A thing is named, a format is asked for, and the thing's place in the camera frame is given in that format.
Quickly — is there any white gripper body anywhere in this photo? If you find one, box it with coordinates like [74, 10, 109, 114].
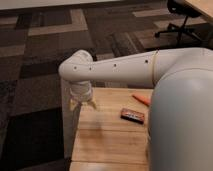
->
[70, 81, 92, 102]

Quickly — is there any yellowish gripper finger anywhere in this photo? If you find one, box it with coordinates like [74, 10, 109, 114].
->
[87, 99, 97, 109]
[69, 99, 78, 111]

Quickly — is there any orange chili pepper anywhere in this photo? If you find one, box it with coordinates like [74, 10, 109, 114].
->
[132, 94, 151, 106]

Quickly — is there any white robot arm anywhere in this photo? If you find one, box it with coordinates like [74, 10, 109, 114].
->
[58, 47, 213, 171]

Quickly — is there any dark red snack packet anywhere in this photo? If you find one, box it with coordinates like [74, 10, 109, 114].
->
[121, 108, 145, 124]

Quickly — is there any black office chair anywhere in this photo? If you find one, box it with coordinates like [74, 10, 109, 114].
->
[154, 0, 203, 47]

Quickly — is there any wooden desk in background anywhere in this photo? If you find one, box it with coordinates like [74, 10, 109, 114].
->
[184, 0, 213, 23]

